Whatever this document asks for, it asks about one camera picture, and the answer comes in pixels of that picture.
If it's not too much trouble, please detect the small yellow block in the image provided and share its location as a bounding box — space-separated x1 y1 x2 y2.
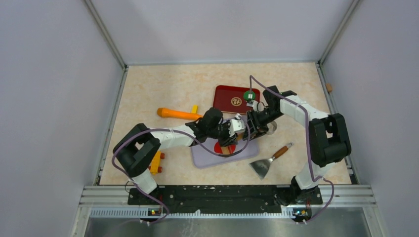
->
191 105 198 114

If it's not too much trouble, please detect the green round disc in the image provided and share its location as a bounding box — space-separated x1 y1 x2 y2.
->
243 90 255 101

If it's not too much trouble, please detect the metal scraper wooden handle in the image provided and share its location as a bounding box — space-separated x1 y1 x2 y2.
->
249 142 294 180

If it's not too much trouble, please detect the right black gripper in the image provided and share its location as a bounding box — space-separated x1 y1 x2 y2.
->
244 107 285 142

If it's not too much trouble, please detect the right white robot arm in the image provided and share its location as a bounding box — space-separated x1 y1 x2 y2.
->
244 86 351 203

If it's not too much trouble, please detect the dark red lacquer tray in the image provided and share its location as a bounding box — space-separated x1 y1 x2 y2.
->
212 85 251 115

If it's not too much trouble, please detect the metal ring cutter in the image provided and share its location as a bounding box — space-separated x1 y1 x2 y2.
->
266 121 278 135

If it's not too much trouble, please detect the red dough lump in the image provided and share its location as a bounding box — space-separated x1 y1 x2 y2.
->
213 142 236 155

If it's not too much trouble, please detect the orange plastic rolling pin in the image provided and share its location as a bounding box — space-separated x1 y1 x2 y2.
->
157 108 203 120

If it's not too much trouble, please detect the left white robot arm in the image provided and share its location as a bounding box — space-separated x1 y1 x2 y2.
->
112 108 248 204

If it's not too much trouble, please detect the yellow toy car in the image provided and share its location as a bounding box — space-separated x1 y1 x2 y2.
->
149 151 166 175

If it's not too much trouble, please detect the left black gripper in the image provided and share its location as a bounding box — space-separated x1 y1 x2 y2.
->
207 120 238 148

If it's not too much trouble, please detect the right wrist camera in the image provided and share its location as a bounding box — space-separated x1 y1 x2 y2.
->
247 100 266 112

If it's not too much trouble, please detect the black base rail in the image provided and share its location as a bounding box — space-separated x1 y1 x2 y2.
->
126 185 323 216

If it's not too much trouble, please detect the wooden dough roller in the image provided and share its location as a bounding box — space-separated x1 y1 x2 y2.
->
237 133 244 142

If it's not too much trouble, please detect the lavender plastic tray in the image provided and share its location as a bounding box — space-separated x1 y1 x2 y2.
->
191 138 259 169

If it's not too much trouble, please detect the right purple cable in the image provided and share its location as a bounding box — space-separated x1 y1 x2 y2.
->
249 75 335 225

